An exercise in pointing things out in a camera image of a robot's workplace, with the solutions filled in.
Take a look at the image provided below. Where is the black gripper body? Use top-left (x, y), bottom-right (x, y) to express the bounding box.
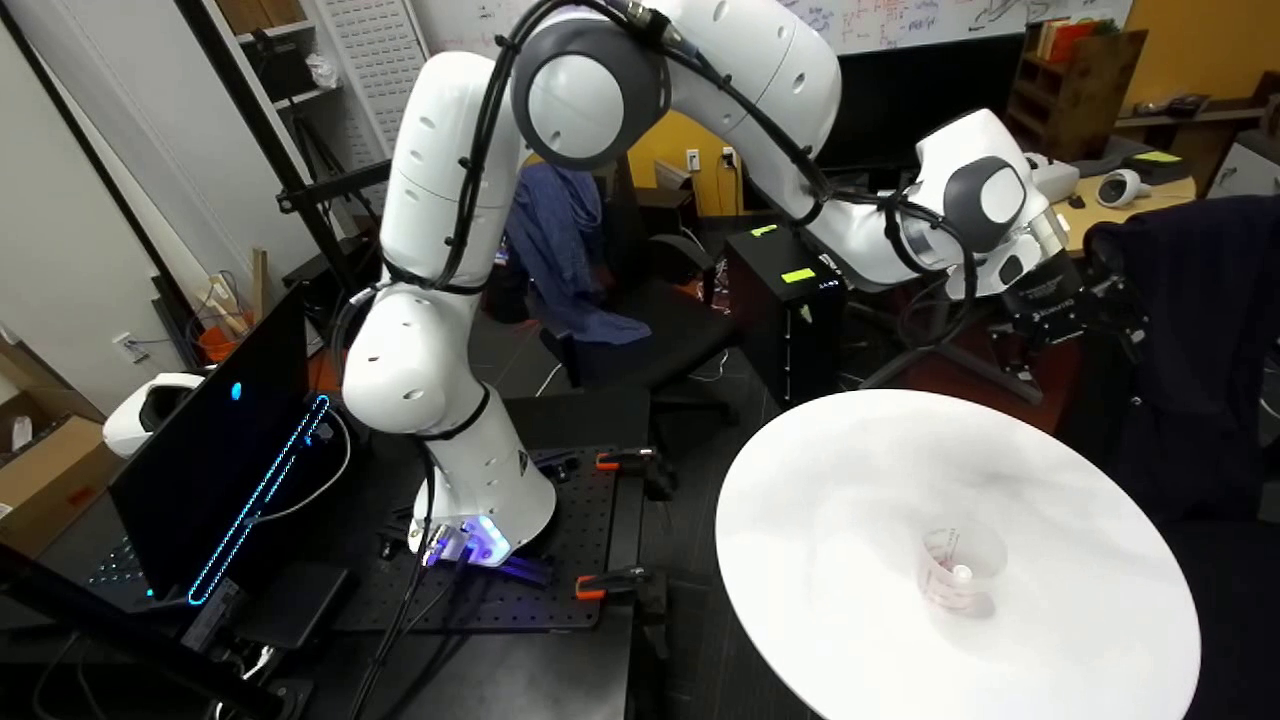
top-left (994, 256), bottom-right (1112, 358)

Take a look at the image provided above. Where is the red marker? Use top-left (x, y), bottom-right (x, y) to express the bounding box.
top-left (931, 537), bottom-right (988, 601)

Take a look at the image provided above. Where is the wooden desk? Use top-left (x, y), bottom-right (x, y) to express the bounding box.
top-left (1065, 172), bottom-right (1205, 256)

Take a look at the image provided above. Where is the white VR headset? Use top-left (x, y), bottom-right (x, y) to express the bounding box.
top-left (1022, 149), bottom-right (1083, 206)

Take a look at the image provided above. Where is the dark jacket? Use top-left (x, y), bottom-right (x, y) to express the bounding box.
top-left (1075, 198), bottom-right (1280, 523)

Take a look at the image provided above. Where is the white VR controller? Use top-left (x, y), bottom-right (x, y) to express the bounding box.
top-left (1090, 163), bottom-right (1150, 210)

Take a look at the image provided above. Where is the wooden shelf unit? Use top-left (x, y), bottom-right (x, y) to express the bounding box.
top-left (1004, 15), bottom-right (1150, 163)

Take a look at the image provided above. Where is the grey box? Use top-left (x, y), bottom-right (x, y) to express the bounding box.
top-left (1205, 125), bottom-right (1280, 206)

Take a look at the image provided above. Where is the black computer tower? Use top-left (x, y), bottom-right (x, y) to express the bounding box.
top-left (107, 286), bottom-right (357, 613)
top-left (722, 215), bottom-right (852, 403)

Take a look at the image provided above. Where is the black computer monitor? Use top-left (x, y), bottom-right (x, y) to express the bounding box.
top-left (837, 31), bottom-right (1033, 172)

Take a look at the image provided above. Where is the whiteboard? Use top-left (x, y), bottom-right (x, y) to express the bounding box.
top-left (782, 0), bottom-right (1136, 55)

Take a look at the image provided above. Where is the black office chair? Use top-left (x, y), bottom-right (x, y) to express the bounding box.
top-left (523, 215), bottom-right (782, 434)

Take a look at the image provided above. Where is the orange black clamp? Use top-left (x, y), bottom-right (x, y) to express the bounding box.
top-left (573, 566), bottom-right (672, 627)
top-left (592, 444), bottom-right (680, 503)

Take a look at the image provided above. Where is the blue jacket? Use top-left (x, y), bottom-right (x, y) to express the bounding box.
top-left (499, 158), bottom-right (657, 352)

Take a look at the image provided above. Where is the white perforated panel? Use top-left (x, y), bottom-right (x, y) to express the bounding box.
top-left (309, 0), bottom-right (450, 152)

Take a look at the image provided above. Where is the black power brick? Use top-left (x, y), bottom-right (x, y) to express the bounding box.
top-left (245, 558), bottom-right (350, 653)

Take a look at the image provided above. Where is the white round device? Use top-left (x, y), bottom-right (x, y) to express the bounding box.
top-left (100, 369), bottom-right (213, 461)

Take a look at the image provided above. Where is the black tripod bar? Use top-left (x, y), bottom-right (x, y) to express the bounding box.
top-left (0, 537), bottom-right (293, 720)

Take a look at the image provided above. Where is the large cardboard box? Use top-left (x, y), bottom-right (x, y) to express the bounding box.
top-left (0, 337), bottom-right (124, 558)

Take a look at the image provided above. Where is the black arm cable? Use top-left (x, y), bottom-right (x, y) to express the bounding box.
top-left (445, 0), bottom-right (984, 311)

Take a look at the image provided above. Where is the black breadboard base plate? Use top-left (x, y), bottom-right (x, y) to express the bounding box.
top-left (37, 392), bottom-right (644, 720)

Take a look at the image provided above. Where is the black metal shelf frame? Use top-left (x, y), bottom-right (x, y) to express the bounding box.
top-left (173, 0), bottom-right (414, 272)

